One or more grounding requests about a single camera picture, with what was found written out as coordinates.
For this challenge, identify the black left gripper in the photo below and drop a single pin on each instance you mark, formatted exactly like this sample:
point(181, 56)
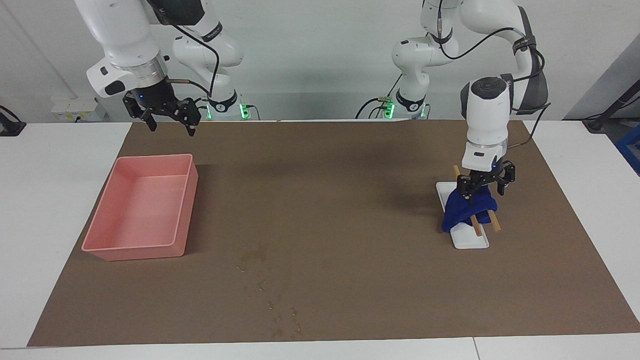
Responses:
point(482, 180)

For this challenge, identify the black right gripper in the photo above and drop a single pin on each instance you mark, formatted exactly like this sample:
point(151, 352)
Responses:
point(160, 102)

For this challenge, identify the dark blue towel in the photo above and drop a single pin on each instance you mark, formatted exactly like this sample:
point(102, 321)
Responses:
point(460, 215)

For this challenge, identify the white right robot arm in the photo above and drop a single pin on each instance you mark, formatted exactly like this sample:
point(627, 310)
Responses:
point(120, 35)

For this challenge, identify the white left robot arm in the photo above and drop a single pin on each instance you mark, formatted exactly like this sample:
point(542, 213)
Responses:
point(487, 115)

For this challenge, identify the white rack with wooden rods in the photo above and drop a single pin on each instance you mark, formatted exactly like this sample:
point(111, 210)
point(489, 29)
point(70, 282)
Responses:
point(470, 242)

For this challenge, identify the pink plastic bin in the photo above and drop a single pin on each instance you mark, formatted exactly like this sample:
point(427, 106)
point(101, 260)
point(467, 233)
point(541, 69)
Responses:
point(140, 210)

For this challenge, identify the black stand leg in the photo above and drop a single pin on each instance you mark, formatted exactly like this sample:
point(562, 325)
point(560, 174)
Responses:
point(607, 111)

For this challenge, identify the blue crate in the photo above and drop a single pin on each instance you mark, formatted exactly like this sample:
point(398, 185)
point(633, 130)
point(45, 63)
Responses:
point(631, 150)

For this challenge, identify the brown table mat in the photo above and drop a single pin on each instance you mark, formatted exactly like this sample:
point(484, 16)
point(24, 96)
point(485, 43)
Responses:
point(325, 200)

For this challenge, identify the white wall socket box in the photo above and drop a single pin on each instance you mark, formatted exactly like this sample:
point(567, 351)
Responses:
point(75, 109)

